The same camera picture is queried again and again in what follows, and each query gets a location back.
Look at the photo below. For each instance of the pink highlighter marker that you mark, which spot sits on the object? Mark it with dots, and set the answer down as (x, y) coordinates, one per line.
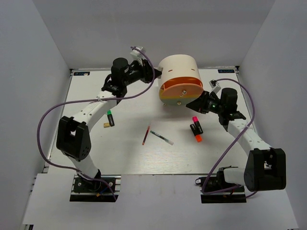
(197, 124)

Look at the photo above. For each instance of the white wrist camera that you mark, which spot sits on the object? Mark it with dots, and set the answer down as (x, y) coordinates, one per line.
(215, 86)
(135, 53)

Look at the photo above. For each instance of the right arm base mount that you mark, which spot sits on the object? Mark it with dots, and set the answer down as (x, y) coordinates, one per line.
(220, 192)

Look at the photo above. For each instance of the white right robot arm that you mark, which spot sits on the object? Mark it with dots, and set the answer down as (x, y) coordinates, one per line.
(265, 169)

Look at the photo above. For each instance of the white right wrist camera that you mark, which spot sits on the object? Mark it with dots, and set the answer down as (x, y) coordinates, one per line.
(215, 86)

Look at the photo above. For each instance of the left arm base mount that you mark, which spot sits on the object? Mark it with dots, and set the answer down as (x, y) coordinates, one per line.
(97, 192)

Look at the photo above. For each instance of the cream round drawer organizer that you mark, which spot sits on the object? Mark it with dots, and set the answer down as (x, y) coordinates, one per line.
(180, 82)

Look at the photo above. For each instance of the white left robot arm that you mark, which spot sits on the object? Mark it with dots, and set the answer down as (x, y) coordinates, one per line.
(73, 138)

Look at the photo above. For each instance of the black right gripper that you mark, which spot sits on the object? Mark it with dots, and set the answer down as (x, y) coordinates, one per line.
(200, 104)

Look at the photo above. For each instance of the orange highlighter marker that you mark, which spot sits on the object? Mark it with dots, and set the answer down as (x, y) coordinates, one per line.
(195, 133)

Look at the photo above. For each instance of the green pen refill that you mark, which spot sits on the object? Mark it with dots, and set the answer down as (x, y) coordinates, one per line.
(161, 137)

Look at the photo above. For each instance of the green highlighter marker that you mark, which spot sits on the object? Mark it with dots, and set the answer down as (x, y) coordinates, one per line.
(110, 118)

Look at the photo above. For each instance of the red pen refill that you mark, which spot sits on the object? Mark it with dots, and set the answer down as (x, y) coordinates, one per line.
(146, 134)

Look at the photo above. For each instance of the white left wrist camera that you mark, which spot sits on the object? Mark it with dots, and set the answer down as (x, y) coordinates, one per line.
(135, 53)

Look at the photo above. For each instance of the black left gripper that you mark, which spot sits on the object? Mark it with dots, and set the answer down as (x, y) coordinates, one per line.
(146, 69)

